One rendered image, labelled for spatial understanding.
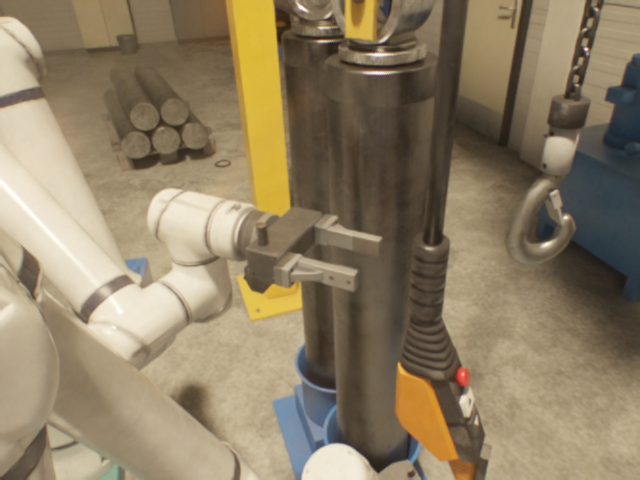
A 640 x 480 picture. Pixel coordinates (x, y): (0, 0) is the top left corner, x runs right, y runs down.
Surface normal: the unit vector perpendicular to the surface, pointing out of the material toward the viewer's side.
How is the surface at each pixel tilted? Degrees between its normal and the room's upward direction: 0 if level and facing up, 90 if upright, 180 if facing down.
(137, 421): 86
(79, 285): 54
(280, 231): 0
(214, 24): 90
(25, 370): 88
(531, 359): 0
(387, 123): 90
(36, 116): 74
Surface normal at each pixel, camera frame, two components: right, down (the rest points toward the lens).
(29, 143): 0.44, 0.22
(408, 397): -0.45, 0.49
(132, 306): 0.42, -0.55
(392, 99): 0.11, 0.52
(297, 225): -0.04, -0.85
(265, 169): 0.32, 0.49
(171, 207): -0.32, -0.34
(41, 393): 0.77, 0.31
